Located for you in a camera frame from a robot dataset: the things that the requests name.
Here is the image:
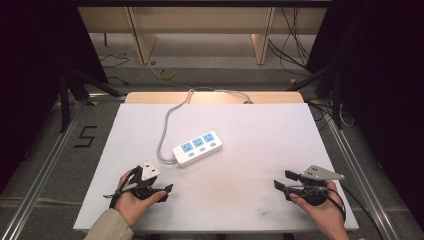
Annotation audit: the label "thin black floor cable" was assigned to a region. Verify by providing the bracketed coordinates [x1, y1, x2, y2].
[99, 52, 131, 86]

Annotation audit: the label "bundle of black floor cables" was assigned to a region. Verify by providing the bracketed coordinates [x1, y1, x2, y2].
[267, 6, 313, 77]

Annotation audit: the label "person's right hand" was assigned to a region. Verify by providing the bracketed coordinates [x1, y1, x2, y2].
[289, 179, 348, 236]

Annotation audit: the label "grey power strip cable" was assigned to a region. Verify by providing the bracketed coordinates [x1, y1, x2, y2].
[156, 86, 254, 166]

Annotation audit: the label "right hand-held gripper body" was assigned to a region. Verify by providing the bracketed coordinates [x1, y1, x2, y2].
[292, 164, 346, 206]

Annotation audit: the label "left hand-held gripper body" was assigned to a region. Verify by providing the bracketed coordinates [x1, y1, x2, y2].
[128, 161, 161, 201]

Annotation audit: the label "dark curtain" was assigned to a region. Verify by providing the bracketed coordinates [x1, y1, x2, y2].
[0, 0, 109, 194]
[305, 0, 424, 231]

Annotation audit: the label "light wooden bench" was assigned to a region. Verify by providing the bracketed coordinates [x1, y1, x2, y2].
[77, 6, 328, 66]

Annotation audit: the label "white table cover sheet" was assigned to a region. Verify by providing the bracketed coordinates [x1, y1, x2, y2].
[72, 102, 360, 234]

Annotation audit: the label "right hand-held gripper black cable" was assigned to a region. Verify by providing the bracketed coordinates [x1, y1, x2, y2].
[324, 182, 385, 240]

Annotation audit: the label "yellow tape roll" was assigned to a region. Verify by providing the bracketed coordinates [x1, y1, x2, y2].
[157, 67, 175, 81]

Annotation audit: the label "white power strip blue sockets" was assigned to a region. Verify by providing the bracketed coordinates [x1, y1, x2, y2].
[172, 130, 224, 169]

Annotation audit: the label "black metal stand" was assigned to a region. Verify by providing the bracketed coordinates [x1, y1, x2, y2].
[285, 61, 345, 130]
[57, 70, 124, 134]

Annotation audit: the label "silver metal floor rail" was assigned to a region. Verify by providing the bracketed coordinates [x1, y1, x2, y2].
[0, 99, 86, 240]
[327, 114, 402, 240]

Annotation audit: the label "person's left hand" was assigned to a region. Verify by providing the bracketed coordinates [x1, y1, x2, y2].
[112, 170, 168, 228]

